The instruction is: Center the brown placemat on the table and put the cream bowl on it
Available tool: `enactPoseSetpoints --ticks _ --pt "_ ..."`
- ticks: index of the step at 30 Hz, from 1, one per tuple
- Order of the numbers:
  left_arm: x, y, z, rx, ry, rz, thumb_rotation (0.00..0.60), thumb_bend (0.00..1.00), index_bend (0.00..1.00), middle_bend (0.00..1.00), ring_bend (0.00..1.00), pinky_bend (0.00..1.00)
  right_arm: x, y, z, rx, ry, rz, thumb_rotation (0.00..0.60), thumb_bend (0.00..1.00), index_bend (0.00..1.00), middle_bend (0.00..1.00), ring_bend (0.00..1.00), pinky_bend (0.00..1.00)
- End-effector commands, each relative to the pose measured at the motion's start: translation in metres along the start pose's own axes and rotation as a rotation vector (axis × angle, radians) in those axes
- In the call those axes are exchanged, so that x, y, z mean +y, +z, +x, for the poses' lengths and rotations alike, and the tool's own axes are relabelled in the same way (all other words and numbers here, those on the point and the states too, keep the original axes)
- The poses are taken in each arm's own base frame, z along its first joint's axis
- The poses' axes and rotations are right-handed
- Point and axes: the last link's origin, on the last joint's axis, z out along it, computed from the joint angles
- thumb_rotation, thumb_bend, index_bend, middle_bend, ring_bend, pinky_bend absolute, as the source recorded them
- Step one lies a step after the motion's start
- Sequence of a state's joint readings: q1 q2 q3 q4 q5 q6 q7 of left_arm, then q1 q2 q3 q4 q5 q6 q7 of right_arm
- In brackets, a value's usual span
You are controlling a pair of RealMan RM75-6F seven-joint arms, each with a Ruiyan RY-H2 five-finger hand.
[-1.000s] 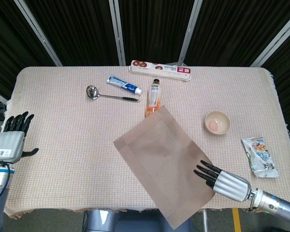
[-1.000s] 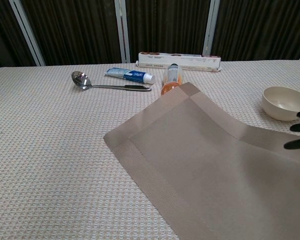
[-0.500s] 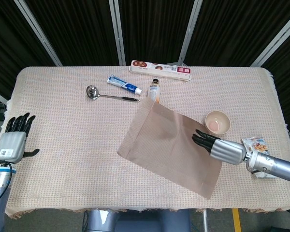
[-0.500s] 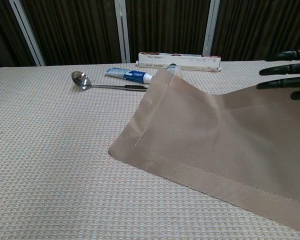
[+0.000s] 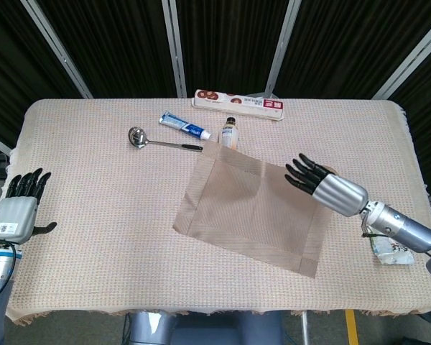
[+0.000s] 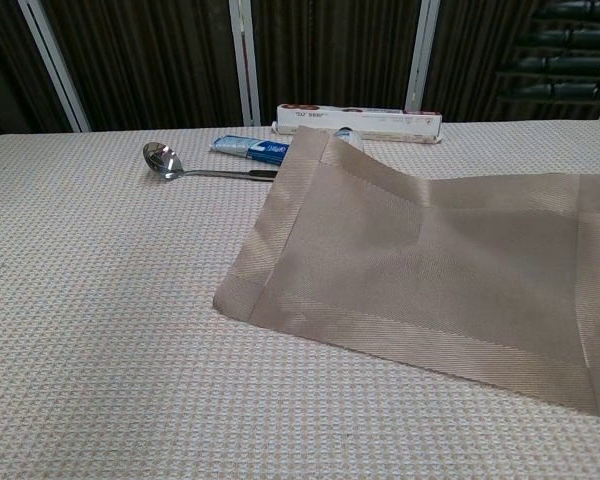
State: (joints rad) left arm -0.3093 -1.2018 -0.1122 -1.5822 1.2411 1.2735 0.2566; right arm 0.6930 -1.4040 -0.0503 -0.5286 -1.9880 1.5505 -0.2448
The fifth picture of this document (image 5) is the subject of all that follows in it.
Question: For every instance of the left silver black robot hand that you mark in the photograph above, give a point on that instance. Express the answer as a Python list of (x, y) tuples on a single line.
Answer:
[(14, 219)]

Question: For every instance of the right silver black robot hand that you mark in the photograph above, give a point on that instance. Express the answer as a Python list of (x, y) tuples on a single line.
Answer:
[(337, 194)]

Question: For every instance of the brown woven placemat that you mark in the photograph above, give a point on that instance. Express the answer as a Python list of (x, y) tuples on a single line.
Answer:
[(237, 215)]

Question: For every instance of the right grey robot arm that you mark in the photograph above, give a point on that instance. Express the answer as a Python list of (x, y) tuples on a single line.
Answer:
[(406, 226)]

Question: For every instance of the beige woven tablecloth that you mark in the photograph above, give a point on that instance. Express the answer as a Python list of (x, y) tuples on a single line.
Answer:
[(93, 215)]

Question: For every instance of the white snack bag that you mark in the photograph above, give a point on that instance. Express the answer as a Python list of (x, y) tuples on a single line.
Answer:
[(391, 253)]

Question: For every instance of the dark pleated screen panel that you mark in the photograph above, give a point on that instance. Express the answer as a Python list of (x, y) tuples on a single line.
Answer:
[(122, 46), (18, 72), (230, 43), (345, 43), (427, 125)]

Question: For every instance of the orange drink bottle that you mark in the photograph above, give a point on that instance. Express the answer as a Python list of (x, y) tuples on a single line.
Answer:
[(230, 133)]

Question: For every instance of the long white cardboard box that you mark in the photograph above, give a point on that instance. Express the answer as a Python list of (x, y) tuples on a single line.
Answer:
[(237, 104)]

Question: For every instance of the silver table leg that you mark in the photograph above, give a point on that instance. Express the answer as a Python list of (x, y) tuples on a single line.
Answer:
[(304, 328)]

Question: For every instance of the blue white toothpaste tube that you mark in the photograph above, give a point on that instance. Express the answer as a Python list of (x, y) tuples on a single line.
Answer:
[(181, 124)]

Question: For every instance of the grey blue robot torso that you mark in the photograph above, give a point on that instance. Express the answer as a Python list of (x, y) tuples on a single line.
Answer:
[(201, 330)]

